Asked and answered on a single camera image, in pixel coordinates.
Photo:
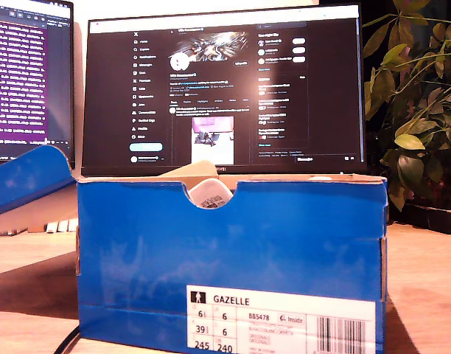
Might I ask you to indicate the blue Adidas shoebox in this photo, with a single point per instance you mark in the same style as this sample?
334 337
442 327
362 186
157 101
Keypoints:
144 250

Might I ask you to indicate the white slim box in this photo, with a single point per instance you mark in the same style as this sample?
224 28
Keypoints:
63 225
51 225
73 224

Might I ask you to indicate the brown cardboard box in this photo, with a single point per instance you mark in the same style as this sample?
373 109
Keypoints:
35 229

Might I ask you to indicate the green printed box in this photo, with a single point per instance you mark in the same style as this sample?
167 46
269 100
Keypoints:
6 232

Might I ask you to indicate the white shoe with label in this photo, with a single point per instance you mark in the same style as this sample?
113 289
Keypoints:
210 193

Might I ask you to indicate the black Huawei computer monitor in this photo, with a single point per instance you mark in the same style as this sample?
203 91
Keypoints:
321 110

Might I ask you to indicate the green leafy houseplant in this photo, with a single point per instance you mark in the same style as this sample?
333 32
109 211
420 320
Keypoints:
413 73

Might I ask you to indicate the dark plant tray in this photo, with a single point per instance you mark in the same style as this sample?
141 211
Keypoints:
439 219

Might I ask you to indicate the computer monitor with purple text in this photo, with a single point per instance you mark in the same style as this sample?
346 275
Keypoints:
19 73

